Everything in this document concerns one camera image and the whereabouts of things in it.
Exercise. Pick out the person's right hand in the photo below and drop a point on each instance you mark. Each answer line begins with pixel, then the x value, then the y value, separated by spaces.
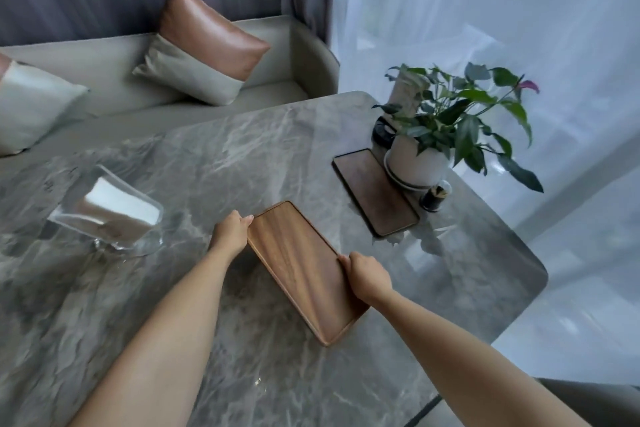
pixel 366 276

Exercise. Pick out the person's left hand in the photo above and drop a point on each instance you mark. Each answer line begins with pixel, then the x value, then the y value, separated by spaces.
pixel 230 233

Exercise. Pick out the person's right thumb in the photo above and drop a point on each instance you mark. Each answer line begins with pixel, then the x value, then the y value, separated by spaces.
pixel 344 262

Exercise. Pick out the person's left thumb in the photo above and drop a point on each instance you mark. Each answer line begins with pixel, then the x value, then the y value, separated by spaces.
pixel 246 219

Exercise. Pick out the light wooden tray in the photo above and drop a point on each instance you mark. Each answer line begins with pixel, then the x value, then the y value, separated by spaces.
pixel 305 269

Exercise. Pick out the person's right forearm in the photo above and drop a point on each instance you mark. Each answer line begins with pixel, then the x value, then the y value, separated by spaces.
pixel 475 366

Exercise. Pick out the person's left forearm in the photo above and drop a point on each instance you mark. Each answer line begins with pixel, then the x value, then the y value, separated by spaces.
pixel 160 341

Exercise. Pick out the dark wooden tray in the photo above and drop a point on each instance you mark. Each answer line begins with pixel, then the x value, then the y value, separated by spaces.
pixel 375 191

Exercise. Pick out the white pot saucer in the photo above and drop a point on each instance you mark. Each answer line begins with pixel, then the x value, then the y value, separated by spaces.
pixel 400 176

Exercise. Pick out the black toothpick jar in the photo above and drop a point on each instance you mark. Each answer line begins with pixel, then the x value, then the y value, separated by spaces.
pixel 434 197

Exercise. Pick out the white plant pot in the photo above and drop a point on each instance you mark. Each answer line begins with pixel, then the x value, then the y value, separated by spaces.
pixel 417 161

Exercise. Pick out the white paper napkins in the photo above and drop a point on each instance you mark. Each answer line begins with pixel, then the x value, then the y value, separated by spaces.
pixel 120 209

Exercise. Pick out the black round container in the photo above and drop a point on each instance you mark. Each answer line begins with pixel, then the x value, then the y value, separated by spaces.
pixel 382 134

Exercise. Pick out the clear glass napkin holder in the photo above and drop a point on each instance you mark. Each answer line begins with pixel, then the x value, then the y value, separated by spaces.
pixel 107 211

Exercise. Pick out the grey sofa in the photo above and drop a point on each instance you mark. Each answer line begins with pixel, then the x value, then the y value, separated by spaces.
pixel 150 86

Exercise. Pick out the brown and grey cushion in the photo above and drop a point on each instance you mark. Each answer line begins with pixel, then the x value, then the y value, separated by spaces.
pixel 200 44

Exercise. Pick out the green potted plant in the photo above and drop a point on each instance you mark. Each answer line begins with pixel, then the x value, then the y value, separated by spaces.
pixel 462 116

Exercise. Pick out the white sheer curtain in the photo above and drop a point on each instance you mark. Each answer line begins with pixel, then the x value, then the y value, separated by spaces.
pixel 490 91

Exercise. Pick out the pale grey cushion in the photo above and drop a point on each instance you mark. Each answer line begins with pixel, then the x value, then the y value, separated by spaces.
pixel 30 106

